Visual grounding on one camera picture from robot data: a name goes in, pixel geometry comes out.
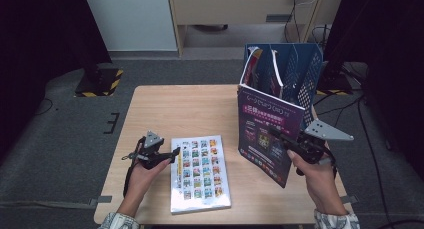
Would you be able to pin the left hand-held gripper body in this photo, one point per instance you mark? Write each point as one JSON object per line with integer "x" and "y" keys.
{"x": 150, "y": 154}

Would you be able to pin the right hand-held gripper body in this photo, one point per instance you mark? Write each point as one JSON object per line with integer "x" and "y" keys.
{"x": 325, "y": 132}

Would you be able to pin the purple paperback book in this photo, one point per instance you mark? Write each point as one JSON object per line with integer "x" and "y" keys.
{"x": 263, "y": 122}
{"x": 276, "y": 75}

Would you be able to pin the white picture grid book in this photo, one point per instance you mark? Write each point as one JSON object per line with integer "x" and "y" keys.
{"x": 200, "y": 175}

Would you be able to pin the blue file rack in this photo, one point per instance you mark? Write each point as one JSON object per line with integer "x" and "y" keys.
{"x": 300, "y": 72}

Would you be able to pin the black and red book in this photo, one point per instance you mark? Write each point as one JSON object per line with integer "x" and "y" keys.
{"x": 250, "y": 69}

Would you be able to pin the person's left hand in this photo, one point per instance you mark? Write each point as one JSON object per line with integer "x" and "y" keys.
{"x": 141, "y": 185}

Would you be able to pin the person's right hand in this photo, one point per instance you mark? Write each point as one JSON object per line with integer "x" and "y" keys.
{"x": 321, "y": 185}

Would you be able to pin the black stand with striped base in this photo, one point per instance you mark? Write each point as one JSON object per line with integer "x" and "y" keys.
{"x": 333, "y": 84}
{"x": 100, "y": 84}

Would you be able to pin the grey tape piece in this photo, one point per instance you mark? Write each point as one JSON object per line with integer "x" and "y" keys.
{"x": 350, "y": 199}
{"x": 101, "y": 200}

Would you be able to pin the black curtain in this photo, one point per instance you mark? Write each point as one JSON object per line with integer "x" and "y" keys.
{"x": 393, "y": 39}
{"x": 40, "y": 39}

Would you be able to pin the white panel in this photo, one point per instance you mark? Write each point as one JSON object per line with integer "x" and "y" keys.
{"x": 133, "y": 19}

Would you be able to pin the light wooden cabinet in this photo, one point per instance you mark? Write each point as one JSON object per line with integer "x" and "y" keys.
{"x": 233, "y": 5}

